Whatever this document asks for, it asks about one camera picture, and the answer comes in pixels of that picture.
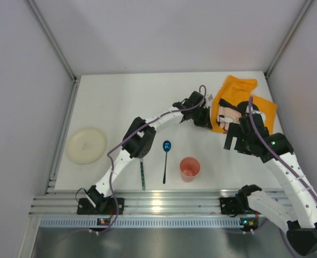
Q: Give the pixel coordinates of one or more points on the fork with teal handle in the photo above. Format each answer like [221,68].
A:
[142,174]

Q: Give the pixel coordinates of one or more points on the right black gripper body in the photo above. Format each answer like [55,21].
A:
[233,137]

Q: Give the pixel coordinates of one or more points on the aluminium mounting rail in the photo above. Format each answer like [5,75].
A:
[142,203]

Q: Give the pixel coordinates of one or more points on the orange cartoon mouse cloth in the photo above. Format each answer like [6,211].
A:
[234,100]

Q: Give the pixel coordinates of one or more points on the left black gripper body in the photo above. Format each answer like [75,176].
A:
[204,118]

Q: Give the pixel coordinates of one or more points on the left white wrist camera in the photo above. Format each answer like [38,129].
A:
[208,100]

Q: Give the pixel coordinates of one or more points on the perforated grey cable duct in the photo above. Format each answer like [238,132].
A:
[149,222]

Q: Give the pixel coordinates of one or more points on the cream round plate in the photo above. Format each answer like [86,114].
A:
[86,145]

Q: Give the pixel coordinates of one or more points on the pink plastic cup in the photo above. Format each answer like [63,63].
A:
[189,169]

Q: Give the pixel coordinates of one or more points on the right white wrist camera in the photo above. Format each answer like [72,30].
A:
[262,114]

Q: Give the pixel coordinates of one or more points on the blue metallic spoon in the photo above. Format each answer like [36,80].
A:
[166,147]

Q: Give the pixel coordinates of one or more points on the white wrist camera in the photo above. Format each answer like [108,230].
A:
[262,114]
[208,100]

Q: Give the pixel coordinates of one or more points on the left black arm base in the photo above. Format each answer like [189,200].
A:
[108,207]

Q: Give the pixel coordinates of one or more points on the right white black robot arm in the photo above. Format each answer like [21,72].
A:
[274,150]

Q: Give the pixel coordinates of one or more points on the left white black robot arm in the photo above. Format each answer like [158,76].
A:
[140,136]

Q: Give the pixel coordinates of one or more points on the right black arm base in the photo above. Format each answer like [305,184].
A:
[234,206]

